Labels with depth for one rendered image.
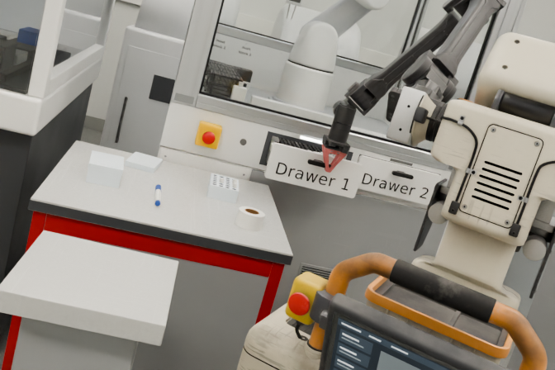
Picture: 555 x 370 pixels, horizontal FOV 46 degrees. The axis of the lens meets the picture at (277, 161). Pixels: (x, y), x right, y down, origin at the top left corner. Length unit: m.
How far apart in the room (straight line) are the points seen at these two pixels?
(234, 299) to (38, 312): 0.62
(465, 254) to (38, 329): 0.80
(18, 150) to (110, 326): 0.95
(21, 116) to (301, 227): 0.95
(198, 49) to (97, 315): 1.12
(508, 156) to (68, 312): 0.82
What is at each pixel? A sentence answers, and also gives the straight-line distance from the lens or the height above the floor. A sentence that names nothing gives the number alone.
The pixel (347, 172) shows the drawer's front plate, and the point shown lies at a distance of 2.03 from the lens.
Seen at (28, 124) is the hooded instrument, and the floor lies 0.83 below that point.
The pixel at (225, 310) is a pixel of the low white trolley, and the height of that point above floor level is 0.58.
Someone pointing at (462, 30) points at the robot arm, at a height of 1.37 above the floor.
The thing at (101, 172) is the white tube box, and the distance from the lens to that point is 1.75.
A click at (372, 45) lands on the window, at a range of 2.16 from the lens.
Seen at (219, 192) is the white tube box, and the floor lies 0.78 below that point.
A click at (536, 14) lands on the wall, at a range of 5.85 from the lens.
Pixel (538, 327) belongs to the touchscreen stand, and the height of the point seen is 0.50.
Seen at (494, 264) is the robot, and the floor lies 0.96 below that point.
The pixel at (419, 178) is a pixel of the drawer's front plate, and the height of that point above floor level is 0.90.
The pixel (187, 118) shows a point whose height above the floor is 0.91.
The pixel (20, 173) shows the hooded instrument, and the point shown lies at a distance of 2.02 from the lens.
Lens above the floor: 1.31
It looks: 13 degrees down
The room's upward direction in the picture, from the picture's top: 16 degrees clockwise
